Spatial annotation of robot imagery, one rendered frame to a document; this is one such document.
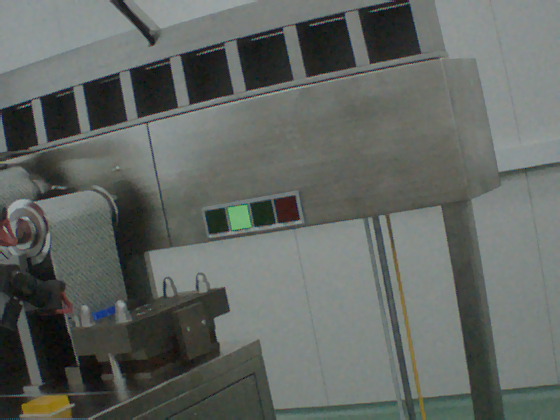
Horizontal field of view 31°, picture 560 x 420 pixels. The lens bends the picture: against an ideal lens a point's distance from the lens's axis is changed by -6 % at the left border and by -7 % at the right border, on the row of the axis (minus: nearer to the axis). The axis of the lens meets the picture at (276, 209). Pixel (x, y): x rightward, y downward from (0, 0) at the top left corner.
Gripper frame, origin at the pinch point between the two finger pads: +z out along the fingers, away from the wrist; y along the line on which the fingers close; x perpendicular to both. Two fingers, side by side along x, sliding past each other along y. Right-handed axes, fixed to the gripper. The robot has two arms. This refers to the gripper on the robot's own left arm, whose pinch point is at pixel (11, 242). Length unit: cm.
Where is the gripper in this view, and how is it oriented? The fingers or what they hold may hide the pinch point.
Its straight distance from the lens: 229.5
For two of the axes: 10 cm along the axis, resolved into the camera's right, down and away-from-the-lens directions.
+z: 5.0, 5.2, 6.9
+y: 8.5, -1.7, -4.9
